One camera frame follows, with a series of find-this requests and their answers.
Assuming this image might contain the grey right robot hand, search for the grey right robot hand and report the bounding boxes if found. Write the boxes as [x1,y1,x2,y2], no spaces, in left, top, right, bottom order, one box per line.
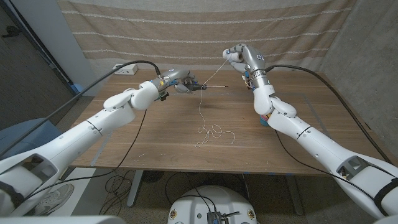
[222,43,269,80]

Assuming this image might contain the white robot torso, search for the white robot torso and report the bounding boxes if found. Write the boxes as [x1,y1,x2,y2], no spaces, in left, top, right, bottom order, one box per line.
[167,185,258,224]

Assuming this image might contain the white sneaker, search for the white sneaker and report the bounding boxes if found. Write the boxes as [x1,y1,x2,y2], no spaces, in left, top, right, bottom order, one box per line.
[32,183,75,216]

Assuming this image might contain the black handled screwdriver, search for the black handled screwdriver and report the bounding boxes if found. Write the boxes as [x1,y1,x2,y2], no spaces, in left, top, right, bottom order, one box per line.
[183,81,229,92]

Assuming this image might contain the white string spool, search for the white string spool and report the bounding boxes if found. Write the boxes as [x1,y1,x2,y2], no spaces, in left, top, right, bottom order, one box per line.
[223,51,245,63]

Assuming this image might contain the white string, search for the white string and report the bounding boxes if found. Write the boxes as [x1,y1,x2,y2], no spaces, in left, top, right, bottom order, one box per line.
[194,57,236,149]

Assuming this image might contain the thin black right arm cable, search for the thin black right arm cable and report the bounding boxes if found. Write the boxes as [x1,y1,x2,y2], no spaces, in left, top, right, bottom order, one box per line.
[274,129,377,202]

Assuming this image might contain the white floor board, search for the white floor board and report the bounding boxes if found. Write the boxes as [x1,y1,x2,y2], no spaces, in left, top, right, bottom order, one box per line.
[67,167,97,215]

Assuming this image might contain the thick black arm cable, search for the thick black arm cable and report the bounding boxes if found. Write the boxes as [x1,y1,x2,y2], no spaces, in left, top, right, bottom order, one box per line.
[0,60,162,158]
[264,64,392,164]

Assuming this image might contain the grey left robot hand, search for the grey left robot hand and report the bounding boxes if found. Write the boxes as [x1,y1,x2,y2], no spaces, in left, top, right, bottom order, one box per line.
[157,68,198,94]

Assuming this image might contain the black door frame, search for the black door frame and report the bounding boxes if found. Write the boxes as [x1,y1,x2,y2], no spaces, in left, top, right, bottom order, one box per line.
[0,0,82,100]

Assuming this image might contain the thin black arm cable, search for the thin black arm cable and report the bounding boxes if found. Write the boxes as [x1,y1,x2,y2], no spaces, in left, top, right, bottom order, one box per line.
[274,129,377,202]
[18,108,149,203]

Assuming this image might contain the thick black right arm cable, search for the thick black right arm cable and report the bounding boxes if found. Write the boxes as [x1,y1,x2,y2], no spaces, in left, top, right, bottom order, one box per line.
[264,64,392,164]

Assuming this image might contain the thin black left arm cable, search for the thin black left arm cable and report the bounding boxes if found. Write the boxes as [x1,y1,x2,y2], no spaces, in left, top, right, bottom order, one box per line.
[18,108,149,203]

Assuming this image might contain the grey table leg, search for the grey table leg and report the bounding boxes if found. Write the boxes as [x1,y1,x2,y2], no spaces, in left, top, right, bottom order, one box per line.
[284,175,305,216]
[126,169,144,208]

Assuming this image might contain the white power strip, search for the white power strip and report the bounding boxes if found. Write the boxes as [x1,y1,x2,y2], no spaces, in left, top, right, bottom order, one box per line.
[112,63,139,76]

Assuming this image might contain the blue upholstered chair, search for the blue upholstered chair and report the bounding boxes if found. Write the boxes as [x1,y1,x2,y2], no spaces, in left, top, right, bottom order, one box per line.
[0,119,63,159]

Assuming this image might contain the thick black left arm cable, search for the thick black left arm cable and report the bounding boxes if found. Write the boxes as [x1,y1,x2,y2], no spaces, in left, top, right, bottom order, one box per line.
[0,60,162,158]

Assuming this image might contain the beige striped cloth backdrop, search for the beige striped cloth backdrop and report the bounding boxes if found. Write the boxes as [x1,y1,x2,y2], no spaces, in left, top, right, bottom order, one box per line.
[57,0,358,72]

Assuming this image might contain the black torso cable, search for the black torso cable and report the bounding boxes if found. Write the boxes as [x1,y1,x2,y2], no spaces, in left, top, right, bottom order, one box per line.
[164,172,218,213]

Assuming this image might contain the black floor cables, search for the black floor cables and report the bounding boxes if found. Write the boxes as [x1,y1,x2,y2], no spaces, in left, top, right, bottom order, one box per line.
[98,169,147,215]

